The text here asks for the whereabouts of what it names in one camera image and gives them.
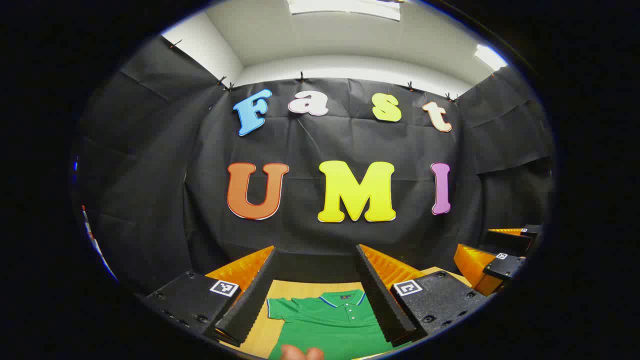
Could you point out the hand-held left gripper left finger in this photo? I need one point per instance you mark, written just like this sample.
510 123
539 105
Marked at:
250 305

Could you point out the row of black cloth clips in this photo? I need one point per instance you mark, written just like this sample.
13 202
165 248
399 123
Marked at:
301 77

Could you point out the rectangular ceiling light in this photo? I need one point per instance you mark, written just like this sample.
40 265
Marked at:
345 7
490 56

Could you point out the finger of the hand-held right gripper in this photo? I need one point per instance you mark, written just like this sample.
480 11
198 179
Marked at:
502 267
515 242

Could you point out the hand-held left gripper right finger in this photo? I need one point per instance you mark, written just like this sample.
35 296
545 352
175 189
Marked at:
382 305

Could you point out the black backdrop cloth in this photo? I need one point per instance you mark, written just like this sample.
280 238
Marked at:
300 140

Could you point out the green T-shirt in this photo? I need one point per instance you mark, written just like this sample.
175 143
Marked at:
330 325

